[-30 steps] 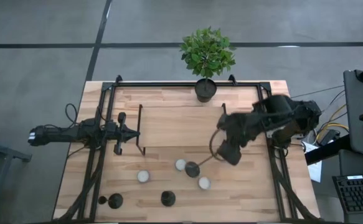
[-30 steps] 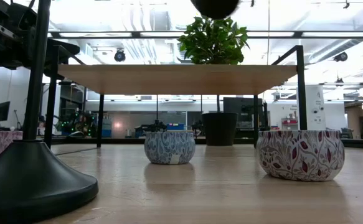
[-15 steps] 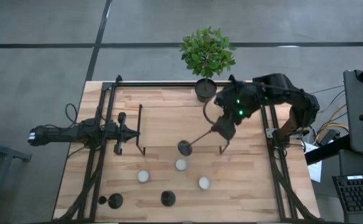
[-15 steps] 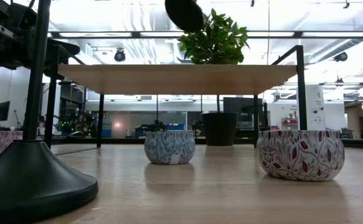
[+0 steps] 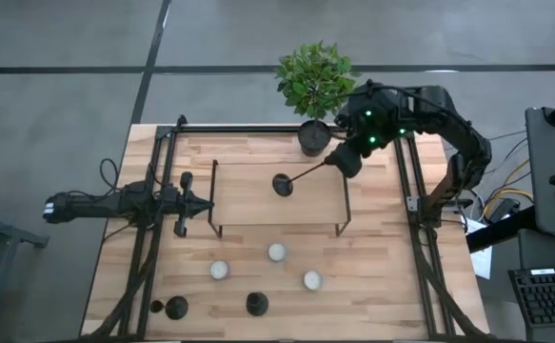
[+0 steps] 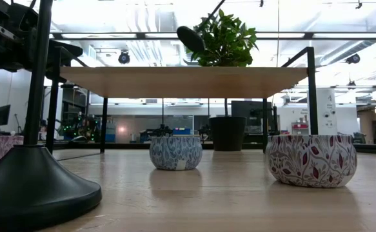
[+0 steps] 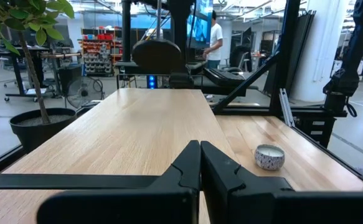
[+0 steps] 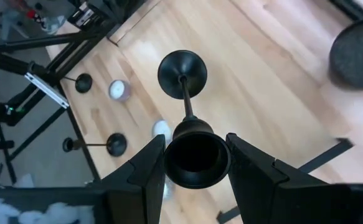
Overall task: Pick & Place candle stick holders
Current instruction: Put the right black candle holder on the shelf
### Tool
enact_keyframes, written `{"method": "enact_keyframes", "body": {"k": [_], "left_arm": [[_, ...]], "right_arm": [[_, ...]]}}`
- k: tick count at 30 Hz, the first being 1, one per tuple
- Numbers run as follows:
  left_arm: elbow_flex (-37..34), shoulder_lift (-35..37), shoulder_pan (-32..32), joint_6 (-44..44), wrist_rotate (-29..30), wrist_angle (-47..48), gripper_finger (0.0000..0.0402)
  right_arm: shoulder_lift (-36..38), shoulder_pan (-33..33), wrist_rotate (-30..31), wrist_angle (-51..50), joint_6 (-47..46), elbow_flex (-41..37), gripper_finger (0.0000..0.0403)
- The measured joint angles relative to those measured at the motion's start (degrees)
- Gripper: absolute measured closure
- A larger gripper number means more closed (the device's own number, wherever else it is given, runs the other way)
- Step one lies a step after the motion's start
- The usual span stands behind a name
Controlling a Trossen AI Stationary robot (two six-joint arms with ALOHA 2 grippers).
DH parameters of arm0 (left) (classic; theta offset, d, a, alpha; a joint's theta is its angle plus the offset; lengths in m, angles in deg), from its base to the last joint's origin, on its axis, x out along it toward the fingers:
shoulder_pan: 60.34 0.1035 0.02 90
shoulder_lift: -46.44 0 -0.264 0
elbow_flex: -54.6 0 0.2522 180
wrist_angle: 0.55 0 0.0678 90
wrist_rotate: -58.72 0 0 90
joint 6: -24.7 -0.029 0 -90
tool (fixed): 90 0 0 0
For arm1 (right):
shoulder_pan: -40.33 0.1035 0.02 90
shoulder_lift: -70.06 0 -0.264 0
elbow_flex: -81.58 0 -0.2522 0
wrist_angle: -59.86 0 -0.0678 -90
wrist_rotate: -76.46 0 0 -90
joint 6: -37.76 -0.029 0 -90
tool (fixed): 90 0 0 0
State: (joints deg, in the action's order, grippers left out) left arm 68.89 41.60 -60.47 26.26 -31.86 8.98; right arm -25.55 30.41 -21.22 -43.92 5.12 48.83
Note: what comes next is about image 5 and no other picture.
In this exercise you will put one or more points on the wooden riser shelf black legs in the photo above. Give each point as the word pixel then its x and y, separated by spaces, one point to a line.
pixel 258 200

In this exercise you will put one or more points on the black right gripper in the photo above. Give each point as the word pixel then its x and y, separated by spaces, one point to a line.
pixel 344 161

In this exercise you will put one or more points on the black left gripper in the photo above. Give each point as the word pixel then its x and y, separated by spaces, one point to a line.
pixel 179 205

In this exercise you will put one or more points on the black power adapter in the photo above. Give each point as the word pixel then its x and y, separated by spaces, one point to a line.
pixel 504 209

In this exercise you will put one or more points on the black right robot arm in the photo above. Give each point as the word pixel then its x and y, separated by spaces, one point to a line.
pixel 467 143

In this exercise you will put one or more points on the grey metal frame bracket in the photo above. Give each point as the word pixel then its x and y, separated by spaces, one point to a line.
pixel 412 204

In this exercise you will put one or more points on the black ball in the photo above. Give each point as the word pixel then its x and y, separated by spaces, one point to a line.
pixel 257 304

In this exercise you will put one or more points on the grey desk surface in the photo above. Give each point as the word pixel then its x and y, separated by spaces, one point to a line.
pixel 543 250

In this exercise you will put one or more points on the black computer keyboard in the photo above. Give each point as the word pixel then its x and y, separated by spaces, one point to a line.
pixel 548 297

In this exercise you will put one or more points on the purple patterned candle tin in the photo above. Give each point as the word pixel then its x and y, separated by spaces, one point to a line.
pixel 219 270

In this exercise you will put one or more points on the black desk beam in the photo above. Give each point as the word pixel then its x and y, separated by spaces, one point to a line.
pixel 496 233

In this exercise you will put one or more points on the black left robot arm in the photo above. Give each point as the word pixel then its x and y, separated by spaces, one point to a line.
pixel 91 206

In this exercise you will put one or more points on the grey metal stand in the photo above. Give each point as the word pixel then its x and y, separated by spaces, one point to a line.
pixel 5 232

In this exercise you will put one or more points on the grey side table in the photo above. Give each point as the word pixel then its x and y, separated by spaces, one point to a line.
pixel 543 157

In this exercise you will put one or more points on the green potted plant black pot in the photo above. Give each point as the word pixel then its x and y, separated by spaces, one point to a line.
pixel 312 81

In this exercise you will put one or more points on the blue patterned candle tin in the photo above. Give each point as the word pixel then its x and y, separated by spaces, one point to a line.
pixel 276 252

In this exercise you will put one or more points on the black aluminium table frame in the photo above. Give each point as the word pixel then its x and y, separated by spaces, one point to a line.
pixel 239 128

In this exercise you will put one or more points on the white paper sheet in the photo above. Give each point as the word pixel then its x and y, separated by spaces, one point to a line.
pixel 482 262

